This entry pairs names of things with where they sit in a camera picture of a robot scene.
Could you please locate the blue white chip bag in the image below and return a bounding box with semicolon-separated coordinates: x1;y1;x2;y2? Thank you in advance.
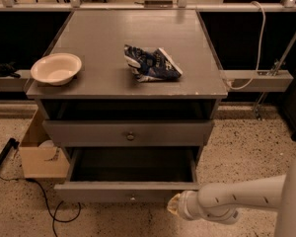
123;44;183;82

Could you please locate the black bar on floor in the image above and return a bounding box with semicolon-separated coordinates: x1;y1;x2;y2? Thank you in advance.
0;138;19;166

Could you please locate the black object on rail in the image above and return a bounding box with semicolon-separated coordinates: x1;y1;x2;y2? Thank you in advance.
0;62;21;78

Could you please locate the grey metal rail frame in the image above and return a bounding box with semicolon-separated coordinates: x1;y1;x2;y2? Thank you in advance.
0;0;296;120

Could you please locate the white plastic bowl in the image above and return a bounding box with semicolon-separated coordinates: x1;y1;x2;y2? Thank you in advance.
31;53;82;86

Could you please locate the cardboard box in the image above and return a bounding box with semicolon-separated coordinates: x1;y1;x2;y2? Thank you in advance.
19;111;69;179

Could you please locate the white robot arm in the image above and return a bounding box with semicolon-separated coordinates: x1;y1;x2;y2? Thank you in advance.
167;158;296;237

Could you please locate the grey wooden drawer cabinet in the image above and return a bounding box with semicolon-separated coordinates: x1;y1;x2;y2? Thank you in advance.
25;9;229;165

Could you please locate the grey drawer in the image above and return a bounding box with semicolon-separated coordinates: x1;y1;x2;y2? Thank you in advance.
55;146;199;203
42;120;213;147

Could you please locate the white hanging cable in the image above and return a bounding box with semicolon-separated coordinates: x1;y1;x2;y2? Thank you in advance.
226;0;266;91

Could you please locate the black floor cable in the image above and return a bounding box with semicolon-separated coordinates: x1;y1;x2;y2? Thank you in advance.
0;172;82;237

